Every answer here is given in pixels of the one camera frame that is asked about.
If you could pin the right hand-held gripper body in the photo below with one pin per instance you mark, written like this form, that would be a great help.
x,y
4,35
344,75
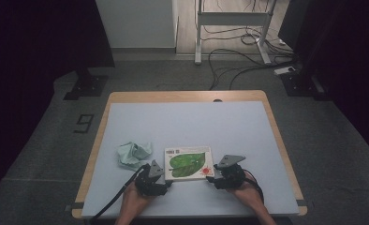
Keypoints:
x,y
231,178

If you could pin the caterpillar picture book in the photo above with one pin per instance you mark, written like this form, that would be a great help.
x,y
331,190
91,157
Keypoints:
x,y
188,162

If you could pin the person's left hand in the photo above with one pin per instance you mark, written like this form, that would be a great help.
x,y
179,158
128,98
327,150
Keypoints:
x,y
135,200

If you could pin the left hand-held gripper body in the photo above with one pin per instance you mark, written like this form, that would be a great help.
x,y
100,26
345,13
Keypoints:
x,y
150,184

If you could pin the dark curtain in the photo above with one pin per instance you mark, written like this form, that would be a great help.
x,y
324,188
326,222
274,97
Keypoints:
x,y
23,62
354,62

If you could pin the black tape strip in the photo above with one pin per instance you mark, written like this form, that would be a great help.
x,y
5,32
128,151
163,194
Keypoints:
x,y
77,205
302,203

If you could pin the black stand base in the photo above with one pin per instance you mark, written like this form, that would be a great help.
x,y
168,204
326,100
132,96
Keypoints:
x,y
89,87
298,86

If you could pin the person's right hand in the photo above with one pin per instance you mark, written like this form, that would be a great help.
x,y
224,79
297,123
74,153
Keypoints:
x,y
249,195

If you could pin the white desk frame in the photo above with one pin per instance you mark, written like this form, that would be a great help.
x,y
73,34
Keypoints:
x,y
232,18

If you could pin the light blue table mat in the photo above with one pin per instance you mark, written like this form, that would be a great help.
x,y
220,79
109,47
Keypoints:
x,y
188,125

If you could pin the light green cloth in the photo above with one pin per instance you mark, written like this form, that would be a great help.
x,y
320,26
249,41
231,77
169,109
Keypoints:
x,y
132,154

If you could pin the white power strip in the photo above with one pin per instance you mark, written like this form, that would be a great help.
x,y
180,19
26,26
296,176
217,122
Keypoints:
x,y
284,71

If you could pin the black table grommet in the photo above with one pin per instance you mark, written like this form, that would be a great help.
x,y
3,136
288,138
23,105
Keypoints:
x,y
217,100

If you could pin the white partition panel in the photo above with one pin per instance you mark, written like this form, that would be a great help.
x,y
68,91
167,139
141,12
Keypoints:
x,y
135,22

